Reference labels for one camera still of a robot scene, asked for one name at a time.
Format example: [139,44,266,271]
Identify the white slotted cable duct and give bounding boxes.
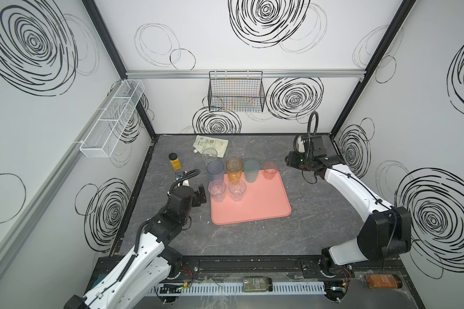
[148,281,326,297]

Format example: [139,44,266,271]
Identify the yellow spice jar black lid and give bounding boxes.
[168,153,182,171]

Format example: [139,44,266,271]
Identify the clear faceted glass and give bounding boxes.
[202,148,218,164]

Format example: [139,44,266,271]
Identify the pink plastic tray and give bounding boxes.
[210,171,291,225]

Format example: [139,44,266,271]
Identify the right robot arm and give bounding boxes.
[285,134,412,278]

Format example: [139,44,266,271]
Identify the clear short glass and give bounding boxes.
[229,179,247,202]

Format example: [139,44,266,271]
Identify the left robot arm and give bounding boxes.
[64,185,207,308]

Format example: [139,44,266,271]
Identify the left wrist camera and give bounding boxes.
[175,171,186,182]

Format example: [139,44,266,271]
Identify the pink translucent plastic cup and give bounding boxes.
[263,162,278,180]

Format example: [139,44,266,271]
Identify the white green sugar pouch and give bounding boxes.
[193,135,229,158]

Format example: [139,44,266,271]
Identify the teal green plastic cup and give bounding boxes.
[244,160,260,183]

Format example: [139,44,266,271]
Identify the blue textured plastic cup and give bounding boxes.
[206,160,225,182]

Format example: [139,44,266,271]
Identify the white mesh wall shelf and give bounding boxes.
[79,79,144,158]

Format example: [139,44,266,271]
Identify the clear ribbed plastic cup front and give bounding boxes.
[208,180,227,202]

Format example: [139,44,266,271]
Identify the black mounting rail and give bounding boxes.
[96,254,405,279]

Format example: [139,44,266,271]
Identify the black wire basket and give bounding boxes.
[207,70,266,113]

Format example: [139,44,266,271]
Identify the amber yellow plastic cup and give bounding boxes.
[226,157,244,182]

